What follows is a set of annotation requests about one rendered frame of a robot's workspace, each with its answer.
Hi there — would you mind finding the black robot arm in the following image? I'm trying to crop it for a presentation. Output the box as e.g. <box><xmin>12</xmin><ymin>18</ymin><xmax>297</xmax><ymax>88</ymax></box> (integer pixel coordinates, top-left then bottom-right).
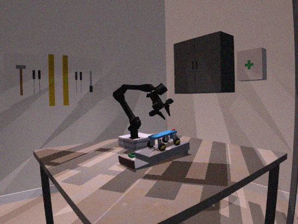
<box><xmin>113</xmin><ymin>83</ymin><xmax>167</xmax><ymax>139</ymax></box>

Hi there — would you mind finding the green tray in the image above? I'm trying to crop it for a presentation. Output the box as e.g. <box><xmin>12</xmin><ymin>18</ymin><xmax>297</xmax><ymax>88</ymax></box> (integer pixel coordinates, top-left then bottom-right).
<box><xmin>128</xmin><ymin>152</ymin><xmax>135</xmax><ymax>158</ymax></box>

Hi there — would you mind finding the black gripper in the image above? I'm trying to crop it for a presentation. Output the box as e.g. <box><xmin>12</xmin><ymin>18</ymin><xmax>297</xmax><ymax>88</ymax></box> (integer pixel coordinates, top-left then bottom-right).
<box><xmin>149</xmin><ymin>97</ymin><xmax>174</xmax><ymax>119</ymax></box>

